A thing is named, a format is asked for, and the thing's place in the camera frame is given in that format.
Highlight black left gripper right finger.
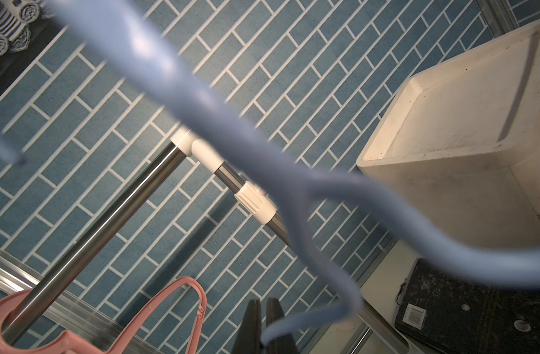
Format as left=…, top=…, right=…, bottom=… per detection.
left=264, top=297, right=299, bottom=354

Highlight pink plastic hanger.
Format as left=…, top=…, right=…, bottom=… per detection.
left=0, top=277, right=208, bottom=353

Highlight black hardcover book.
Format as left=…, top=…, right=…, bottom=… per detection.
left=394, top=258, right=540, bottom=353

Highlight light blue wire hanger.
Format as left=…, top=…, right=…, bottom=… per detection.
left=0, top=0, right=540, bottom=347

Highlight white three-drawer storage box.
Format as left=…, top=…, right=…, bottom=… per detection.
left=356, top=19, right=540, bottom=249

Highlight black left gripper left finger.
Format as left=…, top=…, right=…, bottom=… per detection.
left=231, top=299, right=263, bottom=354

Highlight steel clothes rack white joints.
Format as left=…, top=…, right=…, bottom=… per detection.
left=0, top=125, right=412, bottom=354

